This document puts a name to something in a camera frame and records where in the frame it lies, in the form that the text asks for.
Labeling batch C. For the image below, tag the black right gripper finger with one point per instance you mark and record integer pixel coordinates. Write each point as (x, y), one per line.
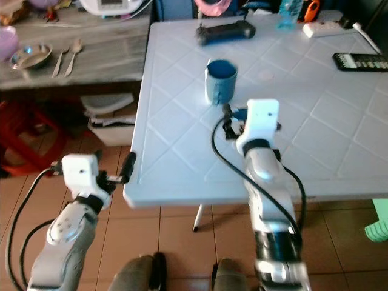
(227, 111)

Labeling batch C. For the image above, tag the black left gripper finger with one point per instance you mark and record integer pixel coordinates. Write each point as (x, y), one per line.
(130, 167)

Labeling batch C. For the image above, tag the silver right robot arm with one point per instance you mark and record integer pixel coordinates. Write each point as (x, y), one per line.
(274, 203)

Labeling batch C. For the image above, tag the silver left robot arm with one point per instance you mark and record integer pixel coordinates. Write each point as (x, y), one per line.
(65, 239)

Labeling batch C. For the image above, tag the blue cup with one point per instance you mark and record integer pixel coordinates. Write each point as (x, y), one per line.
(220, 82)

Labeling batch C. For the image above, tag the white storage box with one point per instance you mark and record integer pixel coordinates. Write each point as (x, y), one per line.
(113, 123)

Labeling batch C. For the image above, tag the black game controller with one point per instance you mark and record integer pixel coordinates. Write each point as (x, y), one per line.
(225, 32)

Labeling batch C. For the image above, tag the metal table leg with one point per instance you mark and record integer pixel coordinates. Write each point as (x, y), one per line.
(198, 218)

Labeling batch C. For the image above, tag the white plastic table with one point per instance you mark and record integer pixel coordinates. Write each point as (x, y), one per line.
(327, 139)

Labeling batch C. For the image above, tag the grey left robot foot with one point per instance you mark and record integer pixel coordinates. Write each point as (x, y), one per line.
(138, 274)

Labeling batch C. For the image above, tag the grey robot foot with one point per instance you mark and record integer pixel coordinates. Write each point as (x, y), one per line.
(230, 277)
(138, 274)

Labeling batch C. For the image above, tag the red plastic stool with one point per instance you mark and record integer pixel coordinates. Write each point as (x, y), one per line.
(19, 134)

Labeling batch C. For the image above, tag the pink round object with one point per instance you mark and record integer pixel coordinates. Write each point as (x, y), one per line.
(211, 7)

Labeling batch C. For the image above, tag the grey stone counter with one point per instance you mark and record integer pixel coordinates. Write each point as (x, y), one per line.
(103, 57)

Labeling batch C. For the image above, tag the blue plastic water bottle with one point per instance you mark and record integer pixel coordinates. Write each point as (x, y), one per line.
(289, 17)

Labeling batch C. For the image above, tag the steel fork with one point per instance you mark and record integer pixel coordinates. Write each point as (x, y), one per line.
(60, 62)

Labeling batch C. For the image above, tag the white power strip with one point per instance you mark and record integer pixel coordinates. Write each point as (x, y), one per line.
(327, 28)

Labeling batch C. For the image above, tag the orange black gadget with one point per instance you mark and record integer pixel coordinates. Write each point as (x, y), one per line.
(311, 10)

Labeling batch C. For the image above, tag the steel bowl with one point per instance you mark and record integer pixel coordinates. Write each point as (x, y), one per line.
(30, 56)

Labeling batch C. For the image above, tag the grey right robot foot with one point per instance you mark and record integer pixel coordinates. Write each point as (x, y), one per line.
(230, 277)

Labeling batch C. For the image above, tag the purple plastic bowl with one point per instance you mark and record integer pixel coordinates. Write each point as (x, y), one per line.
(7, 42)

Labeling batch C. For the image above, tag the white kitchen appliance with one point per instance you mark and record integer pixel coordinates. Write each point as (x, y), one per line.
(112, 6)

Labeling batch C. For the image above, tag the green plastic stool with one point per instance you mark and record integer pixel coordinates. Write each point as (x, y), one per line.
(377, 225)

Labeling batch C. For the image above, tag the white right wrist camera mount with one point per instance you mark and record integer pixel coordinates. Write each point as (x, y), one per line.
(260, 121)

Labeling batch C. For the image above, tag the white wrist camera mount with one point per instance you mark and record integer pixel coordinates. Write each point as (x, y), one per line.
(82, 172)
(260, 121)

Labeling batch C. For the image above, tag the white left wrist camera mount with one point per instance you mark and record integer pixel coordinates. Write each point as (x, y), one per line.
(82, 172)

